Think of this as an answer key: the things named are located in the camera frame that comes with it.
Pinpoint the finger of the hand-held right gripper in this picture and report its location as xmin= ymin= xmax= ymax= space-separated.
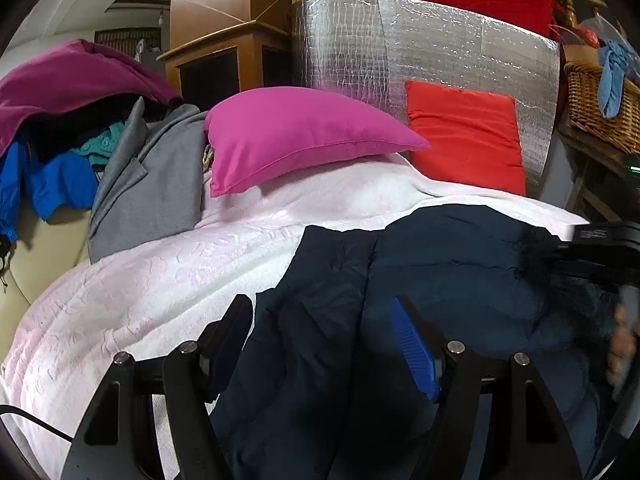
xmin=547 ymin=242 xmax=621 ymax=292

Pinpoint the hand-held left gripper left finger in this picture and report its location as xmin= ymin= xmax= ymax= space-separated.
xmin=60 ymin=293 xmax=253 ymax=480

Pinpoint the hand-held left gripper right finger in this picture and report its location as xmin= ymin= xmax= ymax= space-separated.
xmin=390 ymin=295 xmax=583 ymax=480

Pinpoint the navy puffer jacket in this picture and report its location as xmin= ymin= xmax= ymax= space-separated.
xmin=207 ymin=205 xmax=636 ymax=480

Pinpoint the person's right hand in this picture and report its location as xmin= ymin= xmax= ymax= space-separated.
xmin=606 ymin=305 xmax=640 ymax=386

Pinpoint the dark wooden table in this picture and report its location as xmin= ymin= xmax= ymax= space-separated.
xmin=557 ymin=125 xmax=640 ymax=231

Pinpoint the white textured blanket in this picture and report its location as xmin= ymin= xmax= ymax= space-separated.
xmin=0 ymin=152 xmax=591 ymax=480

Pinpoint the wicker basket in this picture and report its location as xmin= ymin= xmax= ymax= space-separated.
xmin=564 ymin=60 xmax=640 ymax=156

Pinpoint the light blue cloth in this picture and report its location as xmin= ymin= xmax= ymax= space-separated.
xmin=597 ymin=40 xmax=633 ymax=120

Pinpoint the red pillow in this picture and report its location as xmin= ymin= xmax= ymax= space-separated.
xmin=404 ymin=80 xmax=527 ymax=197

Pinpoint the grey coat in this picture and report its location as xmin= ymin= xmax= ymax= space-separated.
xmin=87 ymin=96 xmax=211 ymax=263

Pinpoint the brown paper bag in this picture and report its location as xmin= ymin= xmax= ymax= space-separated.
xmin=560 ymin=25 xmax=606 ymax=68

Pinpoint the beige sofa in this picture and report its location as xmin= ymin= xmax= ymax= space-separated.
xmin=0 ymin=210 xmax=96 ymax=311

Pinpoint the clear plastic bag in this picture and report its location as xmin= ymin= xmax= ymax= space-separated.
xmin=575 ymin=14 xmax=627 ymax=47

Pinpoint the pink pillow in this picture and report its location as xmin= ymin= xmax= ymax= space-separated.
xmin=204 ymin=86 xmax=432 ymax=198

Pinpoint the teal garment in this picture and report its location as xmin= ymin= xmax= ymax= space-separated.
xmin=70 ymin=120 xmax=126 ymax=168

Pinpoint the blue jacket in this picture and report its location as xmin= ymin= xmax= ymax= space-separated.
xmin=0 ymin=140 xmax=101 ymax=246

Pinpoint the black garment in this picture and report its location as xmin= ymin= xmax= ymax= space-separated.
xmin=20 ymin=92 xmax=176 ymax=161

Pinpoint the silver foil insulation mat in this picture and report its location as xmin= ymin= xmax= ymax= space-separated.
xmin=291 ymin=0 xmax=562 ymax=196

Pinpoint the magenta garment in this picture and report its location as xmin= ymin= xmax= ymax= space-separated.
xmin=0 ymin=39 xmax=183 ymax=158

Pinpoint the dark slatted panel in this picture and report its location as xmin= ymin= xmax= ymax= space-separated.
xmin=94 ymin=27 xmax=162 ymax=55

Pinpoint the wooden cabinet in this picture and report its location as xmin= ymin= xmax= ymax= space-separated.
xmin=156 ymin=0 xmax=301 ymax=111

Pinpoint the black cable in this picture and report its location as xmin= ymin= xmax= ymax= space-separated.
xmin=0 ymin=404 xmax=76 ymax=443

